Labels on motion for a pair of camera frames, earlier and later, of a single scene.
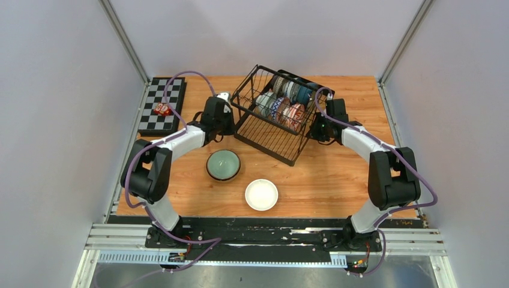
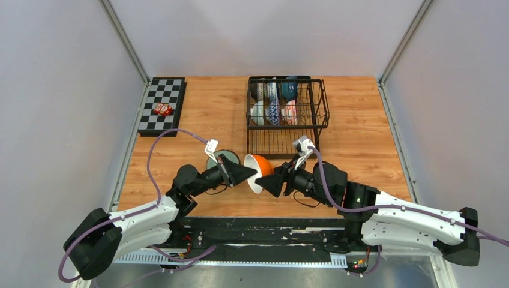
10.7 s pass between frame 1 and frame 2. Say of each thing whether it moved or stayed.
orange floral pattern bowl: moved
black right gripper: moved
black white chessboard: stayed
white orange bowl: moved
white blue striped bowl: moved
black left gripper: moved
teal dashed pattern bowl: moved
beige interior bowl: moved
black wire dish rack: moved
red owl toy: stayed
